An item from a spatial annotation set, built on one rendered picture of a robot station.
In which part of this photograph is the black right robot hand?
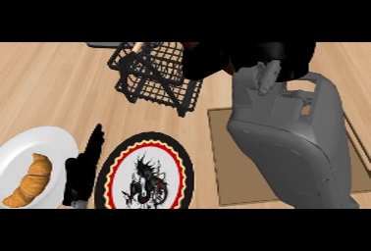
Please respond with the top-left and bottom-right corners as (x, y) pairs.
(181, 41), (319, 83)

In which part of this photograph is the black rimmed dragon plate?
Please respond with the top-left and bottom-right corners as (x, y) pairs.
(93, 131), (195, 210)

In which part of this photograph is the golden brown croissant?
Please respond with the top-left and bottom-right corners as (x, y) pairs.
(1, 152), (53, 209)

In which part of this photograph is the black wire tiered basket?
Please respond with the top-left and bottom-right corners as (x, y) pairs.
(106, 41), (203, 119)

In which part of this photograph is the white round plate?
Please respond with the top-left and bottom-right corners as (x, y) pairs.
(0, 125), (79, 210)

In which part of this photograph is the brown wooden tray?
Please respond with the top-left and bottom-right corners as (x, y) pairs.
(205, 107), (371, 207)

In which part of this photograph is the dark grey flat object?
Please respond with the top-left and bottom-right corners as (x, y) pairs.
(85, 41), (122, 49)

